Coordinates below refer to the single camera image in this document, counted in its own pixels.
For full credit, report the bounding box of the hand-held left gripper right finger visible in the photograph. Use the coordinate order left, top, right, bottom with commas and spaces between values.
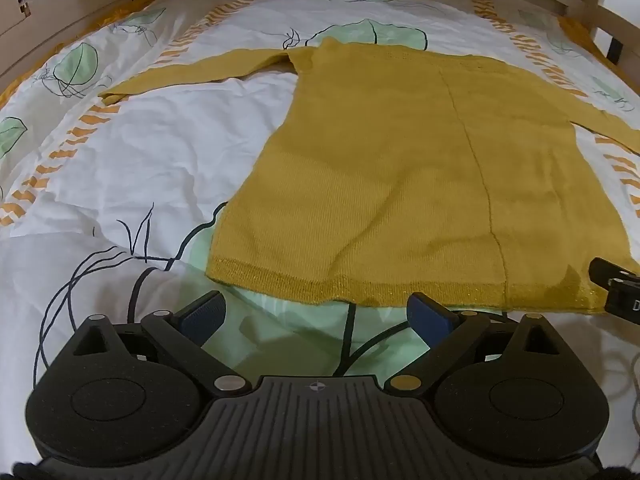
388, 292, 563, 395

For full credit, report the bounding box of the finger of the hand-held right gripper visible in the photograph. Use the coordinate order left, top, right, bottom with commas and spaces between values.
588, 257, 640, 292

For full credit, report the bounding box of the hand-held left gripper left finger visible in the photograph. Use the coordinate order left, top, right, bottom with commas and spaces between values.
70, 291, 252, 395

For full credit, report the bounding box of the yellow knit sweater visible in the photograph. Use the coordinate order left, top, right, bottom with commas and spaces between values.
97, 36, 640, 315

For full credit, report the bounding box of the white leaf print blanket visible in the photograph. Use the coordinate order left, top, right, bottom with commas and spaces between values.
0, 0, 640, 461

